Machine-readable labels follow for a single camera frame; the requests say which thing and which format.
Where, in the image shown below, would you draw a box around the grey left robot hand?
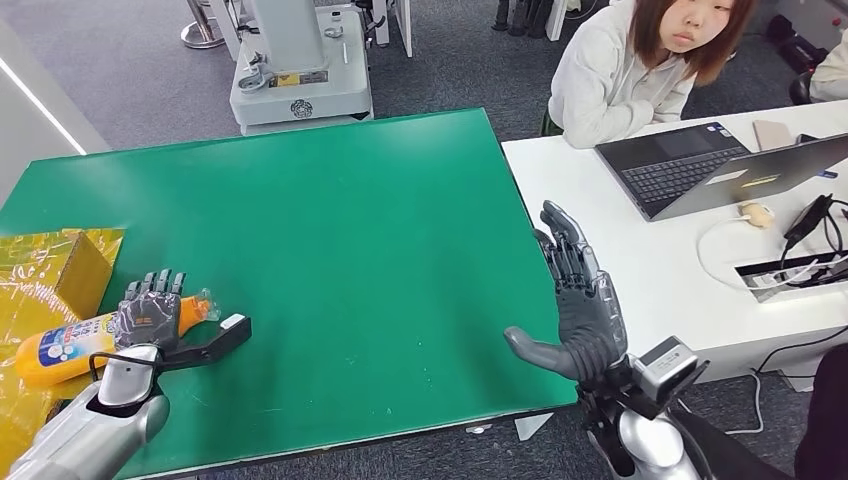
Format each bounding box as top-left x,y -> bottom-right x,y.
109,268 -> 189,353

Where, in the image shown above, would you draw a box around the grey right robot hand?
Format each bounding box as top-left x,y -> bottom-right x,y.
503,199 -> 629,386

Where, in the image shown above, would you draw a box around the orange detergent bottle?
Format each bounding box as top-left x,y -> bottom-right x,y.
14,288 -> 221,390

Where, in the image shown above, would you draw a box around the yellow film-wrapped cardboard box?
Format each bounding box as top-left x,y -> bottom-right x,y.
0,227 -> 127,475

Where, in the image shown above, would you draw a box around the white paper scrap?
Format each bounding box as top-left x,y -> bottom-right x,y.
513,413 -> 554,443

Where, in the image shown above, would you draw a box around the dark grey laptop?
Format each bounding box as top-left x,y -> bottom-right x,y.
594,121 -> 848,223

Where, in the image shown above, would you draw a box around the beige round charger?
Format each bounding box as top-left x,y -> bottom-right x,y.
738,202 -> 775,230

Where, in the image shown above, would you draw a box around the green chair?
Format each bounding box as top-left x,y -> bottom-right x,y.
538,105 -> 566,138

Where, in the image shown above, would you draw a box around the black power adapter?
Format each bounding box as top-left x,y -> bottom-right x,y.
782,193 -> 833,250

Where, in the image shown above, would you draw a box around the person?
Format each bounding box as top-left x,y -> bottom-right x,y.
809,29 -> 848,104
793,344 -> 848,480
539,0 -> 760,150

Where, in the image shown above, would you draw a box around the beige phone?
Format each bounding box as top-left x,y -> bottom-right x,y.
751,119 -> 795,152

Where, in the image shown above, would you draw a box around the chrome stanchion base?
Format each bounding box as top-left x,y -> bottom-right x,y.
180,0 -> 227,51

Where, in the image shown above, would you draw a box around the white machine base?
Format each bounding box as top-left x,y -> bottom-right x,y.
228,0 -> 374,137

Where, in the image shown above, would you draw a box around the black chair legs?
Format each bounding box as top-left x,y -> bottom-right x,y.
490,0 -> 554,40

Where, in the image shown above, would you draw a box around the black chair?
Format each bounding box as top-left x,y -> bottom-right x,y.
788,69 -> 816,107

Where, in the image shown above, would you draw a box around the black chair base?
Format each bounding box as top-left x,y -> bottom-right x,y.
765,14 -> 829,74

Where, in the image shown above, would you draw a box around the white panel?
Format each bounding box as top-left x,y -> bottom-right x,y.
370,0 -> 413,59

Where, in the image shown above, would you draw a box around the black left camera cable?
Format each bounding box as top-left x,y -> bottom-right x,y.
87,351 -> 164,384

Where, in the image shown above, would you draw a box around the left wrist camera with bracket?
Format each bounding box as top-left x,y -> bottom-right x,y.
157,313 -> 253,372

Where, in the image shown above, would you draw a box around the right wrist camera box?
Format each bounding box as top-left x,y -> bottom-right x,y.
632,335 -> 710,405

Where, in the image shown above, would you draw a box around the white charger cable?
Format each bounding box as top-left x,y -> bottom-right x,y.
694,215 -> 819,293

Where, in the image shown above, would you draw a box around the desk cable tray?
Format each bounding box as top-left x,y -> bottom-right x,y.
733,250 -> 848,304

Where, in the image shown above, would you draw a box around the white floor cable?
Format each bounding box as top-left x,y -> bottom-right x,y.
722,372 -> 766,439

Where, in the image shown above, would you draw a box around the black floor cable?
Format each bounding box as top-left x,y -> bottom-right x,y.
755,324 -> 848,376

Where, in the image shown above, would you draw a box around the black adapter cable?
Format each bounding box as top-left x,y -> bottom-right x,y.
778,197 -> 848,287

